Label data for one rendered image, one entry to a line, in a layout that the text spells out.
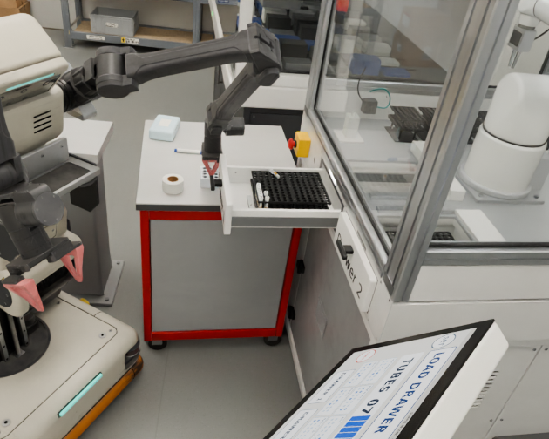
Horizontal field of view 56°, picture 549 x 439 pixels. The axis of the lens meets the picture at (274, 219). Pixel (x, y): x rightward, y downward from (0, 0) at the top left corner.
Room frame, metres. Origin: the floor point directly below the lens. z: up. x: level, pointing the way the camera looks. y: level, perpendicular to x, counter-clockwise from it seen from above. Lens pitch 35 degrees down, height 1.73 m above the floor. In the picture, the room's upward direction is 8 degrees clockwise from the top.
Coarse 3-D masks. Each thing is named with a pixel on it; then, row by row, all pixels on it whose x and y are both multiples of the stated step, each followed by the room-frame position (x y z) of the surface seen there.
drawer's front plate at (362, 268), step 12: (348, 216) 1.21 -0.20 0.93; (336, 228) 1.23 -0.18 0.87; (348, 228) 1.15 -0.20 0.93; (348, 240) 1.13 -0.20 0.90; (360, 252) 1.05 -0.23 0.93; (360, 264) 1.02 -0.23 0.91; (348, 276) 1.07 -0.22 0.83; (360, 276) 1.01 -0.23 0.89; (372, 276) 0.96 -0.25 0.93; (360, 288) 0.99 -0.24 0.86; (372, 288) 0.95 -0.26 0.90; (360, 300) 0.97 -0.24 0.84
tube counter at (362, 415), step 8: (368, 400) 0.48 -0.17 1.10; (376, 400) 0.47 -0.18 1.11; (384, 400) 0.46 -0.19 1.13; (360, 408) 0.46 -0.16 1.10; (368, 408) 0.46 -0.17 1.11; (376, 408) 0.45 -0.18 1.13; (352, 416) 0.45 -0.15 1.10; (360, 416) 0.44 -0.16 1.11; (368, 416) 0.43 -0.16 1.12; (344, 424) 0.44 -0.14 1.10; (352, 424) 0.43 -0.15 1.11; (360, 424) 0.42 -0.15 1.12; (344, 432) 0.42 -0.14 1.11; (352, 432) 0.41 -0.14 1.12
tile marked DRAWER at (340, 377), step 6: (342, 372) 0.61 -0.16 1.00; (348, 372) 0.60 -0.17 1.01; (336, 378) 0.59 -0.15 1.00; (342, 378) 0.58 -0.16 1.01; (330, 384) 0.58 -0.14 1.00; (336, 384) 0.57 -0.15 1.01; (324, 390) 0.56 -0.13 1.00; (330, 390) 0.55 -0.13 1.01; (318, 396) 0.55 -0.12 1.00; (324, 396) 0.54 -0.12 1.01; (312, 402) 0.54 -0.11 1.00; (318, 402) 0.53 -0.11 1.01
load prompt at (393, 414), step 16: (432, 352) 0.55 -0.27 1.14; (448, 352) 0.53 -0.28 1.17; (416, 368) 0.52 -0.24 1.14; (432, 368) 0.50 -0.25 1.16; (416, 384) 0.47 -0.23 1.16; (400, 400) 0.45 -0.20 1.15; (416, 400) 0.43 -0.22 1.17; (384, 416) 0.42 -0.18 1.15; (400, 416) 0.41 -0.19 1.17; (368, 432) 0.40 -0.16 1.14; (384, 432) 0.39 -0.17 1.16
